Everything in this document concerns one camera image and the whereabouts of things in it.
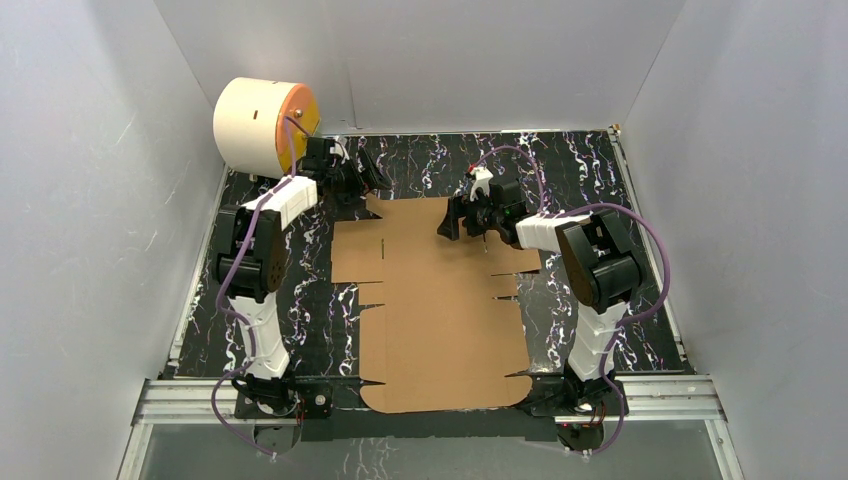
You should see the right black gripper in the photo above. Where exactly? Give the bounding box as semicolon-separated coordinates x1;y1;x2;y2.
436;188;503;242

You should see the brown cardboard box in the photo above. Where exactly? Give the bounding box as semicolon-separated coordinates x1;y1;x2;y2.
331;197;541;414

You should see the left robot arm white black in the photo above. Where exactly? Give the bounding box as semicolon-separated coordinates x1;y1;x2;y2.
213;137;390;416

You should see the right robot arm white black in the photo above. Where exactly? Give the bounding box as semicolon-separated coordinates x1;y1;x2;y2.
437;177;646;415

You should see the white cylindrical drum orange face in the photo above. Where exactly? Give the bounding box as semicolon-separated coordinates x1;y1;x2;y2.
213;77;321;179

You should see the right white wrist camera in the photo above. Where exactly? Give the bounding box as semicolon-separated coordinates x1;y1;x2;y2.
468;166;494;202

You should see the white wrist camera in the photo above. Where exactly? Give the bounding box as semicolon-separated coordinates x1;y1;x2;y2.
324;138;349;165
468;166;494;202

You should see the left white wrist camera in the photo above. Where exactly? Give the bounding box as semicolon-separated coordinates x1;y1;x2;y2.
324;138;349;165

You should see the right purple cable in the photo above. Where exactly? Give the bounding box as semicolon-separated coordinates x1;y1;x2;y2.
473;145;672;458

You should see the purple cable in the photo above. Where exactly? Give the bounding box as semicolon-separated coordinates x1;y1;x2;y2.
210;115;313;458
473;145;672;458

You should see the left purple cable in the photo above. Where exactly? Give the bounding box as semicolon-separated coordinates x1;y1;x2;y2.
210;115;313;458

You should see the aluminium frame rail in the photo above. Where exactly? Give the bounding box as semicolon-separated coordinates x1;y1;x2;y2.
119;374;744;479

